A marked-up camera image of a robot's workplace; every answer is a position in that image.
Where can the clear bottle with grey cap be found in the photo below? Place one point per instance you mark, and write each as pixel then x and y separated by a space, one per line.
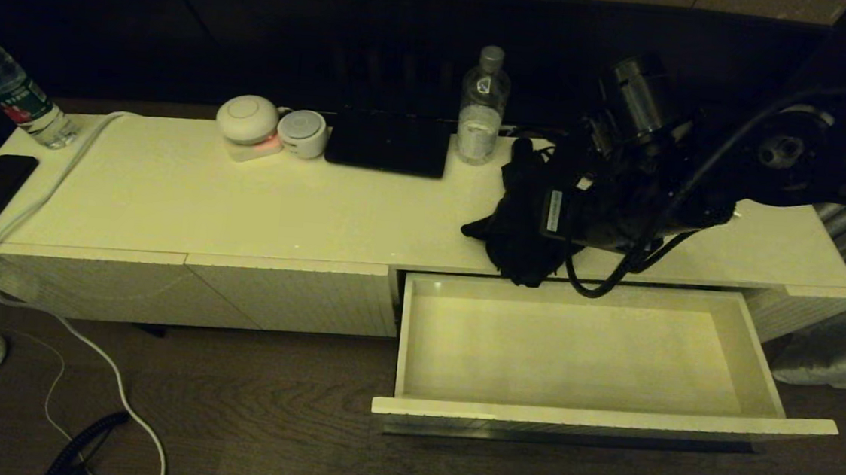
pixel 479 127

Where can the white dome-shaped device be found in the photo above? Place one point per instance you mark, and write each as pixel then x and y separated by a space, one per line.
pixel 247 118

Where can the water bottle with green label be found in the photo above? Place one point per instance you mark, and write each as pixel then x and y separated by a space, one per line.
pixel 5 84

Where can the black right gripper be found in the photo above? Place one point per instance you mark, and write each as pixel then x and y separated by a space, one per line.
pixel 621 208

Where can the white low cabinet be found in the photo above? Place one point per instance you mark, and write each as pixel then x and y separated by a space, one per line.
pixel 245 201

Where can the black flat tablet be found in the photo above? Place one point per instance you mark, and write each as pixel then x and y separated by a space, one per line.
pixel 389 143

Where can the white cabinet drawer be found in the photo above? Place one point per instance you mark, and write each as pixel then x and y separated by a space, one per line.
pixel 572 355

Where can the black umbrella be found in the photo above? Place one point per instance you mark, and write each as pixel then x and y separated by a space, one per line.
pixel 512 252

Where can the small white round speaker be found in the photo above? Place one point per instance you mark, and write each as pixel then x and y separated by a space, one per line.
pixel 301 134

